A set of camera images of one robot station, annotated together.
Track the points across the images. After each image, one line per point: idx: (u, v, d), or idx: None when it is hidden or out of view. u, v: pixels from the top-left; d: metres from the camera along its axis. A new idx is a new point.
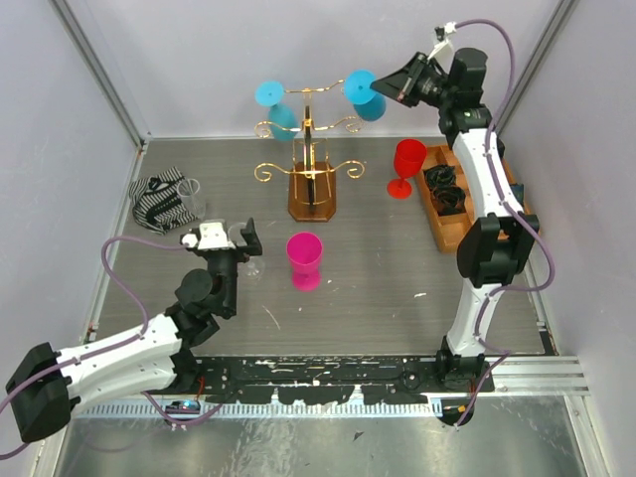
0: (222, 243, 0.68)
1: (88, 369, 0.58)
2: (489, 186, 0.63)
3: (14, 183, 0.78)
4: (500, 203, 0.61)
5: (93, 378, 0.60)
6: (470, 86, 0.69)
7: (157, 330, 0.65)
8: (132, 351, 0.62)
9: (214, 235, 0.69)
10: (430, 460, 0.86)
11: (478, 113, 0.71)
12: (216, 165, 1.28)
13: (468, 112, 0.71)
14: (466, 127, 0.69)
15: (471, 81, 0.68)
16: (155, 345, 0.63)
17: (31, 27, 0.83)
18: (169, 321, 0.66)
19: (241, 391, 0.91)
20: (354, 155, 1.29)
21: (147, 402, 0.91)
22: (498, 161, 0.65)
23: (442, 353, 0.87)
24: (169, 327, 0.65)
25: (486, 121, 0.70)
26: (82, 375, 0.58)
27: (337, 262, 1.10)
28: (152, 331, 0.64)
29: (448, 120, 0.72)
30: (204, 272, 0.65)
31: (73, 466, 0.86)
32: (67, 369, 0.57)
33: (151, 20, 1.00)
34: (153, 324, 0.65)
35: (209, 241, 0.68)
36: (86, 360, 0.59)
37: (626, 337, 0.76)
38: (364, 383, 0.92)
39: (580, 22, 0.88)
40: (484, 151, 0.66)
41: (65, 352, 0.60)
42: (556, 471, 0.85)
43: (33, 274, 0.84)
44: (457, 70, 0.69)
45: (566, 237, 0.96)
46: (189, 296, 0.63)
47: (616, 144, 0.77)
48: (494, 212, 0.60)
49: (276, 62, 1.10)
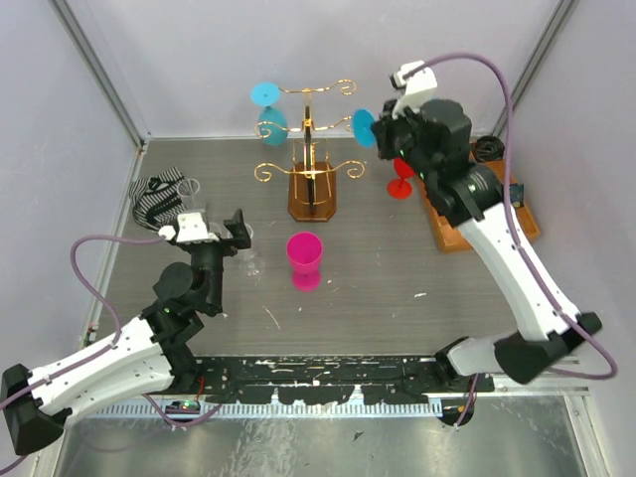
0: (202, 235, 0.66)
1: (60, 388, 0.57)
2: (535, 294, 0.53)
3: (14, 185, 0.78)
4: (555, 313, 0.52)
5: (70, 394, 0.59)
6: (458, 147, 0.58)
7: (130, 337, 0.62)
8: (104, 363, 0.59)
9: (192, 227, 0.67)
10: (430, 460, 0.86)
11: (482, 179, 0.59)
12: (216, 165, 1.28)
13: (469, 181, 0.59)
14: (474, 204, 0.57)
15: (457, 140, 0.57)
16: (127, 353, 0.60)
17: (32, 28, 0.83)
18: (144, 324, 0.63)
19: (241, 391, 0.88)
20: (354, 155, 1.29)
21: (147, 402, 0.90)
22: (531, 255, 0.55)
23: (441, 362, 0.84)
24: (143, 331, 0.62)
25: (490, 186, 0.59)
26: (53, 395, 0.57)
27: (337, 262, 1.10)
28: (125, 339, 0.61)
29: (448, 198, 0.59)
30: (183, 265, 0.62)
31: (73, 466, 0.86)
32: (37, 391, 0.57)
33: (152, 20, 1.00)
34: (127, 331, 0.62)
35: (187, 235, 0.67)
36: (58, 378, 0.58)
37: (627, 337, 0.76)
38: (364, 383, 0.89)
39: (580, 22, 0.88)
40: (512, 242, 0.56)
41: (35, 372, 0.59)
42: (556, 471, 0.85)
43: (33, 274, 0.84)
44: (435, 134, 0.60)
45: (567, 236, 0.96)
46: (168, 292, 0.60)
47: (618, 144, 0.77)
48: (554, 331, 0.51)
49: (276, 61, 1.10)
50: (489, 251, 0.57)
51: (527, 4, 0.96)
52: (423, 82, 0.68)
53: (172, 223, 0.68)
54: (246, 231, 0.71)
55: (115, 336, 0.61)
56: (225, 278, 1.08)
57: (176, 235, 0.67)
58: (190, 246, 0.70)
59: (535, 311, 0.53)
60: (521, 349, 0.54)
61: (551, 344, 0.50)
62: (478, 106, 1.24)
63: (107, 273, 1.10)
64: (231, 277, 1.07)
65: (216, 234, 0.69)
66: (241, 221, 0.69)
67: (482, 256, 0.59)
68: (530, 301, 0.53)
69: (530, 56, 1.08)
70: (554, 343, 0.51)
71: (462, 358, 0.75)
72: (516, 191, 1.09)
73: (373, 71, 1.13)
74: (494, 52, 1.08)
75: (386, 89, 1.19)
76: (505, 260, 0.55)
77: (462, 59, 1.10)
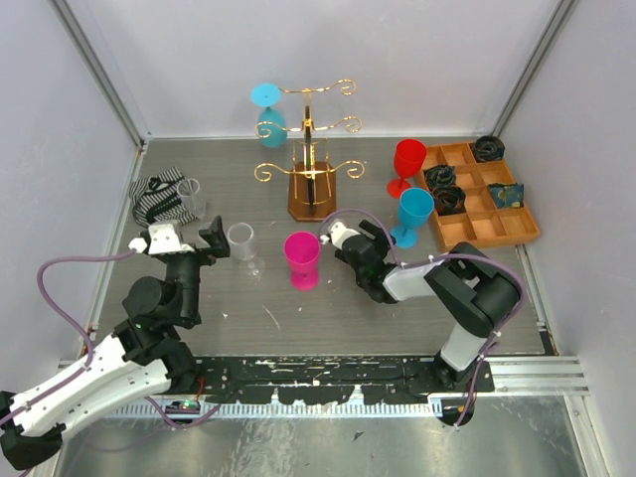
0: (174, 245, 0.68)
1: (38, 412, 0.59)
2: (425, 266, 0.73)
3: (14, 184, 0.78)
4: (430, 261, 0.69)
5: (51, 416, 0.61)
6: (370, 259, 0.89)
7: (103, 357, 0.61)
8: (79, 385, 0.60)
9: (164, 238, 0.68)
10: (430, 460, 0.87)
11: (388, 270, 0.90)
12: (216, 165, 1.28)
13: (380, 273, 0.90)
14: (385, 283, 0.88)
15: (368, 256, 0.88)
16: (99, 373, 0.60)
17: (32, 29, 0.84)
18: (115, 342, 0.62)
19: (241, 391, 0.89)
20: (354, 155, 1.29)
21: (147, 402, 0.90)
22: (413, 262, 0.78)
23: (441, 366, 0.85)
24: (116, 351, 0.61)
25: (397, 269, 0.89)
26: (32, 420, 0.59)
27: (337, 262, 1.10)
28: (99, 359, 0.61)
29: (377, 292, 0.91)
30: (152, 279, 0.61)
31: (73, 467, 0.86)
32: (18, 417, 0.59)
33: (152, 21, 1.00)
34: (101, 350, 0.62)
35: (160, 245, 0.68)
36: (36, 403, 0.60)
37: (626, 336, 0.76)
38: (364, 383, 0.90)
39: (580, 23, 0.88)
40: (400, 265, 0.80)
41: (16, 398, 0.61)
42: (556, 471, 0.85)
43: (33, 273, 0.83)
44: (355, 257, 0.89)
45: (566, 237, 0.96)
46: (136, 307, 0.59)
47: (618, 143, 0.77)
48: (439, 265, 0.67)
49: (276, 62, 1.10)
50: (405, 291, 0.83)
51: (527, 5, 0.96)
52: (340, 231, 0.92)
53: (143, 236, 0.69)
54: (225, 240, 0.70)
55: (88, 358, 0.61)
56: (225, 278, 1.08)
57: (148, 247, 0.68)
58: (166, 258, 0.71)
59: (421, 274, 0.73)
60: (448, 302, 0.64)
61: (441, 275, 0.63)
62: (479, 106, 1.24)
63: (107, 273, 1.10)
64: (232, 277, 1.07)
65: (192, 244, 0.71)
66: (220, 230, 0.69)
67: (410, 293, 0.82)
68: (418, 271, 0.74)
69: (529, 56, 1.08)
70: (446, 275, 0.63)
71: (452, 351, 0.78)
72: (516, 191, 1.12)
73: (373, 70, 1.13)
74: (494, 52, 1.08)
75: (386, 90, 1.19)
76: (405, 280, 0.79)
77: (462, 59, 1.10)
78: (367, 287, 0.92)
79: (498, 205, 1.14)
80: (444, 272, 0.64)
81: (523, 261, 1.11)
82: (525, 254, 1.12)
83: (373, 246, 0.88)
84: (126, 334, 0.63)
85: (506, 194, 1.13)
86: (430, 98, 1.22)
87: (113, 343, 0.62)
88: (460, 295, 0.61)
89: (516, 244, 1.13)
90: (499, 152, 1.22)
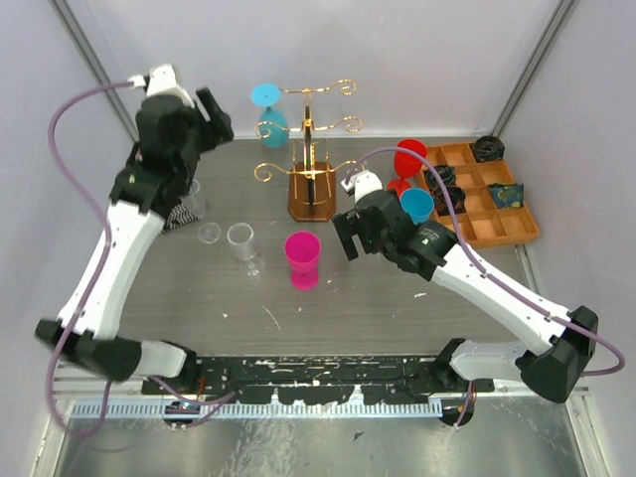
0: (167, 79, 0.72)
1: (97, 306, 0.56)
2: (544, 327, 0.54)
3: (14, 184, 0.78)
4: (546, 319, 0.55)
5: (111, 308, 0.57)
6: (396, 216, 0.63)
7: (120, 226, 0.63)
8: (116, 262, 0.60)
9: (161, 76, 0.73)
10: (430, 460, 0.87)
11: (428, 231, 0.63)
12: (216, 165, 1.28)
13: (423, 238, 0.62)
14: (435, 259, 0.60)
15: (392, 210, 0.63)
16: (128, 238, 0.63)
17: (31, 26, 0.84)
18: (121, 207, 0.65)
19: (240, 391, 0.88)
20: (354, 156, 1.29)
21: (148, 402, 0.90)
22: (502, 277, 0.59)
23: (441, 368, 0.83)
24: (129, 214, 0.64)
25: (442, 234, 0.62)
26: (99, 312, 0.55)
27: (337, 262, 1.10)
28: (118, 230, 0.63)
29: (411, 257, 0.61)
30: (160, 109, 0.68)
31: (73, 467, 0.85)
32: (80, 323, 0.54)
33: (152, 20, 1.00)
34: (113, 222, 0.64)
35: (157, 80, 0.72)
36: (87, 303, 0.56)
37: (627, 337, 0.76)
38: (364, 383, 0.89)
39: (580, 23, 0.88)
40: (480, 273, 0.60)
41: (63, 316, 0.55)
42: (556, 471, 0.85)
43: (33, 272, 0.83)
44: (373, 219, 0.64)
45: (567, 237, 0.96)
46: (147, 138, 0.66)
47: (619, 143, 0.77)
48: (555, 336, 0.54)
49: (276, 61, 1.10)
50: (460, 291, 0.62)
51: (527, 6, 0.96)
52: (371, 185, 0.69)
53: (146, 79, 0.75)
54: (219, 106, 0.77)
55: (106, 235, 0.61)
56: (225, 278, 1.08)
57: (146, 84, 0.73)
58: None
59: (529, 326, 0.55)
60: (544, 375, 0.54)
61: (556, 348, 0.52)
62: (479, 106, 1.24)
63: None
64: (232, 277, 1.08)
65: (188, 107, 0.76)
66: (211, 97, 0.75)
67: (462, 295, 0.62)
68: (522, 319, 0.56)
69: (529, 57, 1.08)
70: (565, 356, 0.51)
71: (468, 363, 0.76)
72: (516, 191, 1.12)
73: (373, 70, 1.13)
74: (494, 53, 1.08)
75: (386, 90, 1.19)
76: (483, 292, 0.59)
77: (462, 59, 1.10)
78: (393, 254, 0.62)
79: (498, 205, 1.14)
80: (569, 355, 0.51)
81: (523, 261, 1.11)
82: (525, 255, 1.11)
83: (396, 201, 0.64)
84: (125, 198, 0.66)
85: (506, 194, 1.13)
86: (430, 98, 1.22)
87: (121, 208, 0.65)
88: (561, 377, 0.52)
89: (516, 244, 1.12)
90: (499, 152, 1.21)
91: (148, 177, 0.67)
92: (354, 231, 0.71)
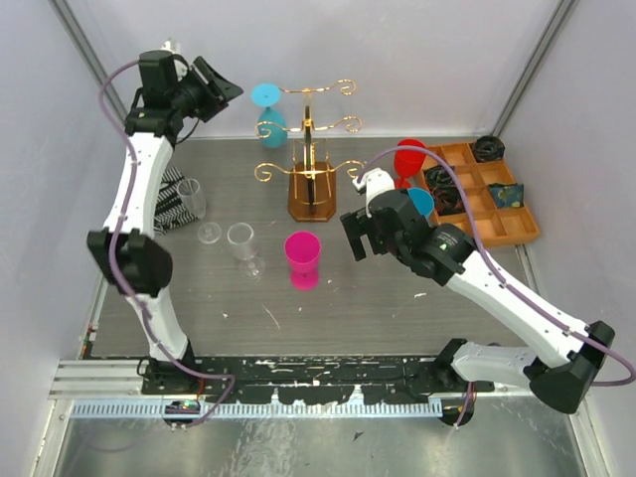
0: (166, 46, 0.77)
1: (137, 210, 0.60)
2: (562, 342, 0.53)
3: (14, 184, 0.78)
4: (563, 334, 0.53)
5: (148, 213, 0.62)
6: (411, 219, 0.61)
7: (142, 149, 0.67)
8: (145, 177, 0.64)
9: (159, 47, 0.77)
10: (430, 460, 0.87)
11: (445, 235, 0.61)
12: (215, 165, 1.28)
13: (442, 243, 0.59)
14: (455, 266, 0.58)
15: (408, 214, 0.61)
16: (150, 157, 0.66)
17: (31, 27, 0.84)
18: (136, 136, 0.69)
19: (240, 391, 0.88)
20: (354, 155, 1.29)
21: (148, 403, 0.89)
22: (522, 287, 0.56)
23: (440, 368, 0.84)
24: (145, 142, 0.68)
25: (460, 238, 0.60)
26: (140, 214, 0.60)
27: (337, 262, 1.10)
28: (140, 152, 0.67)
29: (427, 262, 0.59)
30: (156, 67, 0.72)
31: (73, 467, 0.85)
32: (127, 224, 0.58)
33: (152, 20, 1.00)
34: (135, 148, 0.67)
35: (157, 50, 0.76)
36: (127, 210, 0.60)
37: (627, 337, 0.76)
38: (364, 383, 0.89)
39: (580, 23, 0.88)
40: (500, 282, 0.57)
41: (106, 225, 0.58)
42: (556, 471, 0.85)
43: (33, 272, 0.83)
44: (389, 222, 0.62)
45: (567, 237, 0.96)
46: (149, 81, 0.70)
47: (619, 143, 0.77)
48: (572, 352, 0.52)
49: (276, 61, 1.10)
50: (474, 298, 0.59)
51: (527, 6, 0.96)
52: (382, 183, 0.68)
53: None
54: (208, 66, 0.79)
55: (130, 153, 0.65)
56: (225, 278, 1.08)
57: None
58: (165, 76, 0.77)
59: (548, 340, 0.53)
60: (556, 387, 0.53)
61: (574, 364, 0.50)
62: (479, 106, 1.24)
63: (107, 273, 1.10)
64: (232, 277, 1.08)
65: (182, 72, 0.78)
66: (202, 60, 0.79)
67: (476, 304, 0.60)
68: (540, 332, 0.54)
69: (529, 56, 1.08)
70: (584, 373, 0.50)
71: (470, 363, 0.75)
72: (516, 191, 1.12)
73: (373, 70, 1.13)
74: (495, 52, 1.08)
75: (386, 90, 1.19)
76: (501, 302, 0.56)
77: (462, 59, 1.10)
78: (406, 258, 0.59)
79: (499, 205, 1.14)
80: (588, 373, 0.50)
81: (523, 261, 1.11)
82: (525, 255, 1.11)
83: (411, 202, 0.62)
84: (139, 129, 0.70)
85: (506, 194, 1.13)
86: (430, 98, 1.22)
87: (138, 137, 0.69)
88: (575, 391, 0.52)
89: (516, 244, 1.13)
90: (499, 151, 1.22)
91: (153, 111, 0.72)
92: (363, 231, 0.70)
